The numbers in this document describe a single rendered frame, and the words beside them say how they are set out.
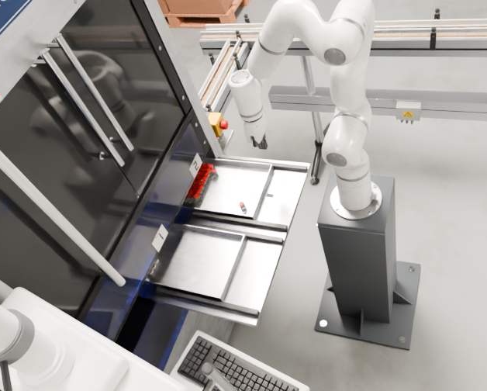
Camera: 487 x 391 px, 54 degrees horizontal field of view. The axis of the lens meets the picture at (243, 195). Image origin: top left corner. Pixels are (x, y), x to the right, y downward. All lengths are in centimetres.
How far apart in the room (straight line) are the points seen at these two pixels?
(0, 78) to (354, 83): 87
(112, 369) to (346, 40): 87
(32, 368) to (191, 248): 104
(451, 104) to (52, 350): 219
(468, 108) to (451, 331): 109
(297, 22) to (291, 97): 152
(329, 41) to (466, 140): 209
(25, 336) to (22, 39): 69
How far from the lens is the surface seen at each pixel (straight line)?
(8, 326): 86
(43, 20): 131
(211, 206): 194
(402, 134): 323
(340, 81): 137
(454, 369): 249
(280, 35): 134
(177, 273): 183
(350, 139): 149
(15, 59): 124
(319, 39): 123
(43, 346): 93
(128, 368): 96
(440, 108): 267
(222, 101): 232
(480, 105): 264
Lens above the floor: 236
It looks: 50 degrees down
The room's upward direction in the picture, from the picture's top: 23 degrees counter-clockwise
